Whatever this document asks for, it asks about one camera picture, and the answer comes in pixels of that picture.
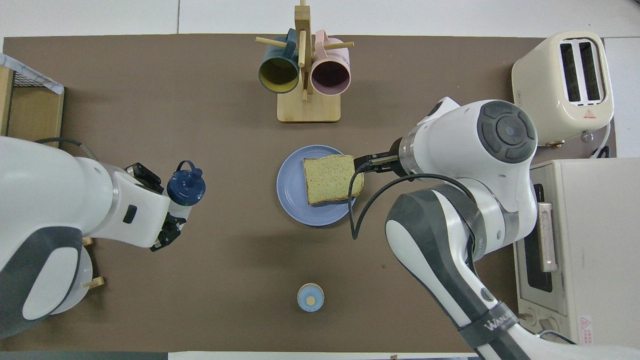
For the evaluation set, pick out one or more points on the brown table mat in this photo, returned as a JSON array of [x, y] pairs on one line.
[[240, 150]]

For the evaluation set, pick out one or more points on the wooden shelf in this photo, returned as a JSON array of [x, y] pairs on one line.
[[32, 112]]

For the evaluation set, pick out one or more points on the wooden plate rack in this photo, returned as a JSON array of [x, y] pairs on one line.
[[96, 282]]

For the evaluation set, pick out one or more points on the toasted bread slice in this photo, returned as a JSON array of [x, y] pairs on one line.
[[332, 180]]

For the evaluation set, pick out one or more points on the blue round plate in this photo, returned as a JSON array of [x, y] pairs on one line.
[[292, 190]]

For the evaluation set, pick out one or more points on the pink ribbed mug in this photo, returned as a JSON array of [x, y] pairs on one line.
[[330, 75]]

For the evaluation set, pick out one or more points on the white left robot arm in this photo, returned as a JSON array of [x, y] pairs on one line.
[[50, 190]]

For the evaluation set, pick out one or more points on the wooden mug tree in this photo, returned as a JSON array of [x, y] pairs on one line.
[[310, 110]]

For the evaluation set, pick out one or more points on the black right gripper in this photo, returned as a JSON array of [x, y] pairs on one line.
[[397, 157]]

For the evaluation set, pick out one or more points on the cream two-slot toaster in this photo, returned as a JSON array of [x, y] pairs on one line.
[[545, 95]]

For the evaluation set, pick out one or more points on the white toaster oven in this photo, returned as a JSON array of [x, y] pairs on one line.
[[595, 240]]

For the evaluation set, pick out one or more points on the dark teal mug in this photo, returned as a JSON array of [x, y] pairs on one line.
[[278, 75]]

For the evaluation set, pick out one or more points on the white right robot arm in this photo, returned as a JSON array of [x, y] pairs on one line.
[[475, 150]]

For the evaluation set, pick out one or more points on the seasoning bottle with blue cap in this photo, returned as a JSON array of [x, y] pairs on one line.
[[186, 187]]

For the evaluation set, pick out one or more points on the grey round plate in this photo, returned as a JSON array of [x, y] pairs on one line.
[[82, 285]]

